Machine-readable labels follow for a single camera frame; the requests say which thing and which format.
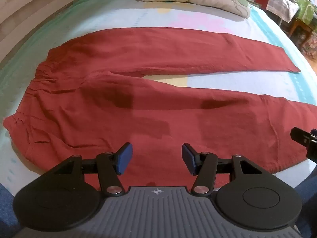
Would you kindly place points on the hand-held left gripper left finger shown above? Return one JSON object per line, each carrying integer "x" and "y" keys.
{"x": 125, "y": 157}

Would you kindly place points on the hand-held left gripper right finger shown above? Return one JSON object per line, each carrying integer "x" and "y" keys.
{"x": 188, "y": 157}

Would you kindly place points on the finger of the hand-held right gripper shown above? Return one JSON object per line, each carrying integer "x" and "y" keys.
{"x": 301, "y": 135}

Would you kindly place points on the red pants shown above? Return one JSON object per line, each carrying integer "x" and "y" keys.
{"x": 148, "y": 119}

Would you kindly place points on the person's right leg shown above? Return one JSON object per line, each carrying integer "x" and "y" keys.
{"x": 308, "y": 208}

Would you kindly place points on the person's leg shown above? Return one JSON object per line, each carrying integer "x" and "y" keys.
{"x": 308, "y": 208}
{"x": 8, "y": 210}

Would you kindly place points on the wooden stool with green cushion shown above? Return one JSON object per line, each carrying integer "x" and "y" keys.
{"x": 305, "y": 10}

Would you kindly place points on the person's left leg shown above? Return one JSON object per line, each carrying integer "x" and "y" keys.
{"x": 8, "y": 210}

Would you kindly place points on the grey patterned cloth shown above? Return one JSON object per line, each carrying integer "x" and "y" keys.
{"x": 279, "y": 1}

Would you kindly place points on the pastel patterned bed sheet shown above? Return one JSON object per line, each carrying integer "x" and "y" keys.
{"x": 116, "y": 12}

